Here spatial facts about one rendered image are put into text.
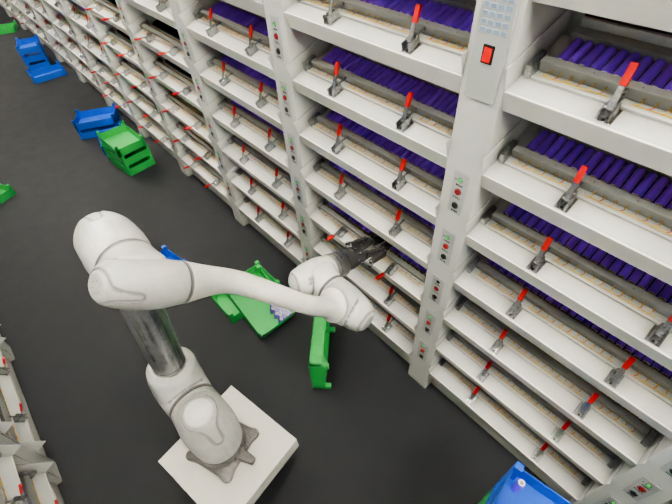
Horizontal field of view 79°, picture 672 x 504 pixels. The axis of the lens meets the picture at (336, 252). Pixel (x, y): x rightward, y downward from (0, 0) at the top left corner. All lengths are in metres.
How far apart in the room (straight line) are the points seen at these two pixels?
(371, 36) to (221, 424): 1.12
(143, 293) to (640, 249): 0.95
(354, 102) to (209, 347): 1.33
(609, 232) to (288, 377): 1.39
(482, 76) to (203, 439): 1.16
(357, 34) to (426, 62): 0.22
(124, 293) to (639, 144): 0.95
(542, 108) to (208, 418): 1.13
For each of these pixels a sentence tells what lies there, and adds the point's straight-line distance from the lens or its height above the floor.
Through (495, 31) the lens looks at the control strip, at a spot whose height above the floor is 1.41.
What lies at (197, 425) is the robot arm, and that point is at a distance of 1.32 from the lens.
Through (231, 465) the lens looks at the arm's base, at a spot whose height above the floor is 0.28.
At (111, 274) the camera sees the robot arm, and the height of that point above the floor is 1.10.
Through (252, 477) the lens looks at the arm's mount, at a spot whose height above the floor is 0.26.
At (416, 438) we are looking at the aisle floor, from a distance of 1.80.
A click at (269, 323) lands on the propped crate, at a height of 0.02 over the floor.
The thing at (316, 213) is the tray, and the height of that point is 0.55.
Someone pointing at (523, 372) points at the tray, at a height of 0.54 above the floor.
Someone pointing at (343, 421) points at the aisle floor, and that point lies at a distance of 1.81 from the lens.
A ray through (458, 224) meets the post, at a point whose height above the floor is 0.95.
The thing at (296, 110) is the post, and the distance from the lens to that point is 1.46.
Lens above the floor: 1.69
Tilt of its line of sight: 47 degrees down
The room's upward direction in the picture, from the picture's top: 4 degrees counter-clockwise
